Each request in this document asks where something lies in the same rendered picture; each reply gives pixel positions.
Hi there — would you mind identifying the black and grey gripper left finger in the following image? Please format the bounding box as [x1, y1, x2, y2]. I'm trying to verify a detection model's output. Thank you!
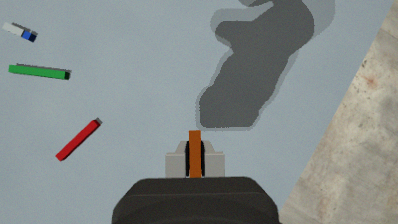
[165, 141, 190, 178]

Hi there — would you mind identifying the orange rod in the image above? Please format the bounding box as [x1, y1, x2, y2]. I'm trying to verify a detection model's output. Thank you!
[189, 130, 201, 178]

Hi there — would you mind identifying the small blue cube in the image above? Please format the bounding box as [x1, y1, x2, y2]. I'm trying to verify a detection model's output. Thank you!
[22, 31, 36, 42]

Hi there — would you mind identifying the red rod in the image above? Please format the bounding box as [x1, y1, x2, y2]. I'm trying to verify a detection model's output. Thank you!
[56, 120, 100, 161]

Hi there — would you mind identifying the grey rod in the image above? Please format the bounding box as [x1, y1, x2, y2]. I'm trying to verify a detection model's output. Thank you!
[2, 22, 25, 37]

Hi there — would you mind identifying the green flat bar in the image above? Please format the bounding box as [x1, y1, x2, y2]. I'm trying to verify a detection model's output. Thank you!
[8, 65, 70, 80]

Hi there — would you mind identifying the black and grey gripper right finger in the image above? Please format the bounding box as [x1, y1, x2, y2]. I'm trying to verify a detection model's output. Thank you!
[201, 140, 225, 177]

